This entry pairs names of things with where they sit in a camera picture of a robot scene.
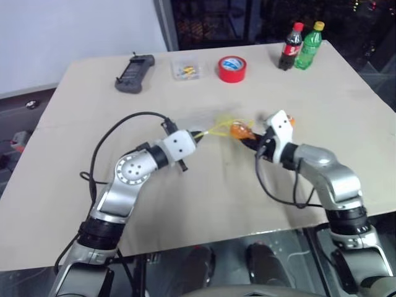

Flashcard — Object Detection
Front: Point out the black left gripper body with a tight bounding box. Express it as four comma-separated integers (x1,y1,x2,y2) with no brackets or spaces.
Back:
160,119,199,173

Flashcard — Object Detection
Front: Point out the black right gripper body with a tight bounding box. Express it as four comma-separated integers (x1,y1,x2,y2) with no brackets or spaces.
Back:
255,126,281,163

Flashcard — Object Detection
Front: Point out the clear plastic bag yellow handle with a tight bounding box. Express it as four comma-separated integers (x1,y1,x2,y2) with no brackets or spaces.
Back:
185,106,258,147

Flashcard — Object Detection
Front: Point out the clear box of small parts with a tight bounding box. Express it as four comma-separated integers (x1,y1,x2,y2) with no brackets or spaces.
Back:
169,56,207,82

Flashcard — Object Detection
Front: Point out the red tape roll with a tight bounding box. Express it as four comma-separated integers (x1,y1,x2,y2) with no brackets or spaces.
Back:
217,55,248,84

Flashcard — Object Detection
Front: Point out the dark grey handheld controller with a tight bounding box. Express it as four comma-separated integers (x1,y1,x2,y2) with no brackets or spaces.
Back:
114,51,156,93

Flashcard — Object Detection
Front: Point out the cola bottle red cap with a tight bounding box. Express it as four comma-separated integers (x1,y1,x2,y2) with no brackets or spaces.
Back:
277,22,304,72

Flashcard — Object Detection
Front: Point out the green soda bottle yellow cap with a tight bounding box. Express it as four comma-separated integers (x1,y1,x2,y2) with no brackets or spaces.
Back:
293,20,325,70

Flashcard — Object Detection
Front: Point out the grey and red floor device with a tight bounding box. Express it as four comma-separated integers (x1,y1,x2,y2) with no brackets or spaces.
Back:
9,130,32,153

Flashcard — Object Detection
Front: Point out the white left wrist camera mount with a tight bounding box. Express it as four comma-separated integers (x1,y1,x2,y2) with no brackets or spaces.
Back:
161,129,199,162

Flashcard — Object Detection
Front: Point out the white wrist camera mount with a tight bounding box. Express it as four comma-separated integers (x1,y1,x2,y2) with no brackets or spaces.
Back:
265,110,295,161
161,129,199,162

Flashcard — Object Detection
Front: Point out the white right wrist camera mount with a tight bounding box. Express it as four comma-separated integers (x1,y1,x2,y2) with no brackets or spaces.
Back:
265,110,295,161

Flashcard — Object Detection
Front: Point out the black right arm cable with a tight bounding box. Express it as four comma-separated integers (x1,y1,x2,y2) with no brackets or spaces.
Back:
254,144,324,210

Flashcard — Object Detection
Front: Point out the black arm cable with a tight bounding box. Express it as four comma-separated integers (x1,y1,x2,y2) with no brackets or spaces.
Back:
254,144,324,210
54,111,174,276

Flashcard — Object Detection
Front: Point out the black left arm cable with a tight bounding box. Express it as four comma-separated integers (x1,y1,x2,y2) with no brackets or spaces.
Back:
54,111,174,276

